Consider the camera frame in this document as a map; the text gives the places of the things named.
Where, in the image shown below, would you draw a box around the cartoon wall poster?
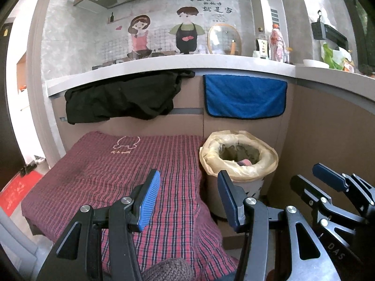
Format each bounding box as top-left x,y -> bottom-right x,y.
92,0 -> 253,66

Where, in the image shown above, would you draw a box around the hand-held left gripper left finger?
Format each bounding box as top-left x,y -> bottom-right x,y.
37,169 -> 161,281

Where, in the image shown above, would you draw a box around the glass pot lid wooden rim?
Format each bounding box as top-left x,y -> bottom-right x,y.
208,25 -> 242,55

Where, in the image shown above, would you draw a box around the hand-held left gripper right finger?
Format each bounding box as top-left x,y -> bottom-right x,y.
217,170 -> 342,281

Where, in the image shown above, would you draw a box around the blue hanging towel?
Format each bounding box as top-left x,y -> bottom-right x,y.
203,74 -> 288,119

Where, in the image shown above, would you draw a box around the dark potted plant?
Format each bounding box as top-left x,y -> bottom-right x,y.
359,63 -> 375,78

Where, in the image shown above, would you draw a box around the grey kitchen counter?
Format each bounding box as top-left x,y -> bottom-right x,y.
46,54 -> 375,226

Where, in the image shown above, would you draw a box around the red label plastic bottle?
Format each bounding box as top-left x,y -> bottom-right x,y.
269,25 -> 285,62

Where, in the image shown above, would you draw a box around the red doormat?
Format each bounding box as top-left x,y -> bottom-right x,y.
0,172 -> 43,217

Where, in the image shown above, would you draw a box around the red plaid cloth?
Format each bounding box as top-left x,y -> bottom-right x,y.
21,131 -> 240,281

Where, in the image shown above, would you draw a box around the black hanging cloth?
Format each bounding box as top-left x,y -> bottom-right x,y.
64,70 -> 195,125

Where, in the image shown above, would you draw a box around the black wall rack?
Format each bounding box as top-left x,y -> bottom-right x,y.
311,22 -> 349,50

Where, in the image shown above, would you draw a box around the white bowl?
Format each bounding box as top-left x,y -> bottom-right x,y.
303,59 -> 329,68

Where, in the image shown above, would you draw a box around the white trash bin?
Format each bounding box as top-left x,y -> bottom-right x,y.
205,174 -> 269,219

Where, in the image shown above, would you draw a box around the brown knitted cloth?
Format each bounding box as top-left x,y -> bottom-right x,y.
142,259 -> 195,281

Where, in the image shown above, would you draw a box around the brown crumpled paper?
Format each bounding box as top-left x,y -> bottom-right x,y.
218,143 -> 260,165

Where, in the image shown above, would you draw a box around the dark shoes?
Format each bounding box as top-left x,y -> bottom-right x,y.
20,163 -> 37,176

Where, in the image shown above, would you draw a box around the green white plastic bag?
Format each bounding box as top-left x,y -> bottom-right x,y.
320,43 -> 352,70

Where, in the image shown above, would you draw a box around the dark sauce bottle white label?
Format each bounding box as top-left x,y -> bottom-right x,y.
255,27 -> 270,59

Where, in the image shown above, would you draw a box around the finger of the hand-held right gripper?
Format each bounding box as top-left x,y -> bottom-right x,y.
312,163 -> 375,208
290,175 -> 361,226

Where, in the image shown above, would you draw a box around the dark door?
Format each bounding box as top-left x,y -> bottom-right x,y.
0,20 -> 26,182

